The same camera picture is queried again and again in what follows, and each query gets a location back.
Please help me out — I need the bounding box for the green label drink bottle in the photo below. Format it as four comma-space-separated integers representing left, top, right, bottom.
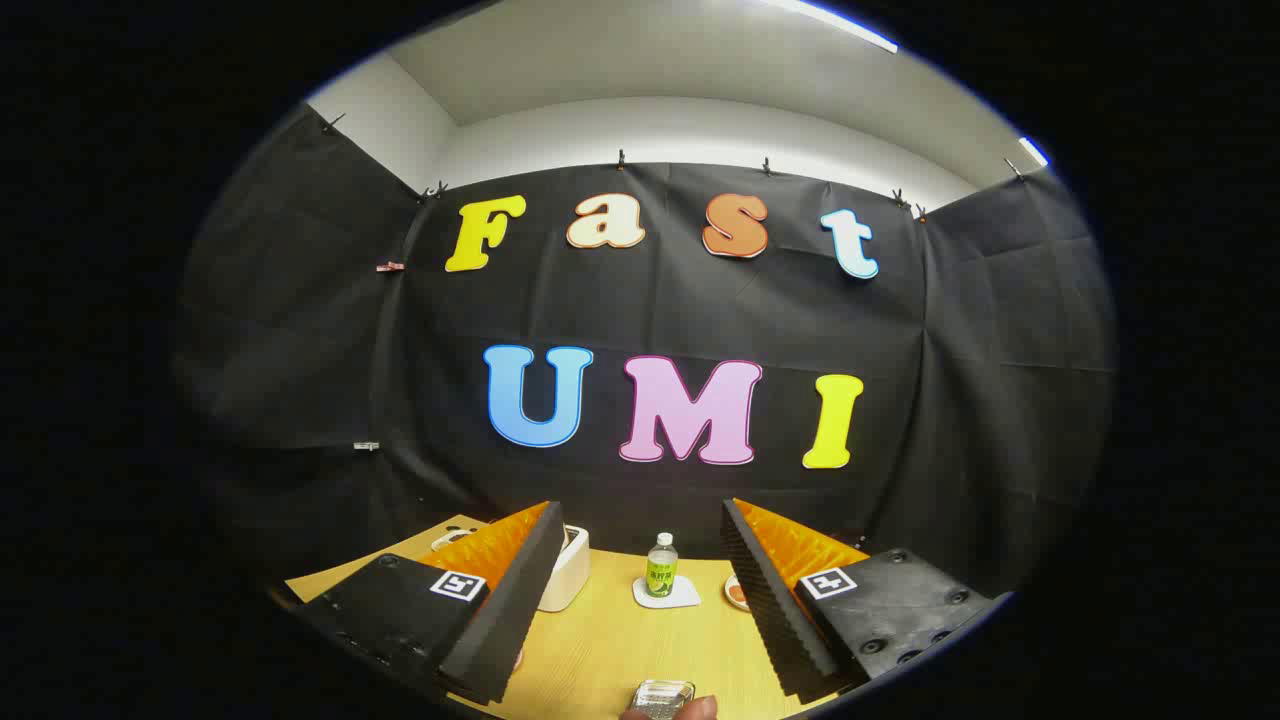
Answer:
645, 532, 679, 599

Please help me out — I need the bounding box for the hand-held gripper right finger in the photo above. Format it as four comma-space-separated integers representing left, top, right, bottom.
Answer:
720, 498, 1001, 701

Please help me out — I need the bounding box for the white toaster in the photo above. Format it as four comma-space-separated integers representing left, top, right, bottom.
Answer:
537, 523, 591, 613

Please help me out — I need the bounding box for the perforated metal tray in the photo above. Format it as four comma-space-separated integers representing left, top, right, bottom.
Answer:
633, 680, 696, 717

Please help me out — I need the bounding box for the white square coaster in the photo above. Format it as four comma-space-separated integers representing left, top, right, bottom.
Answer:
632, 575, 702, 610

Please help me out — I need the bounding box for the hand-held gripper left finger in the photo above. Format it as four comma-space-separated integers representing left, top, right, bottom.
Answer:
295, 500, 566, 706

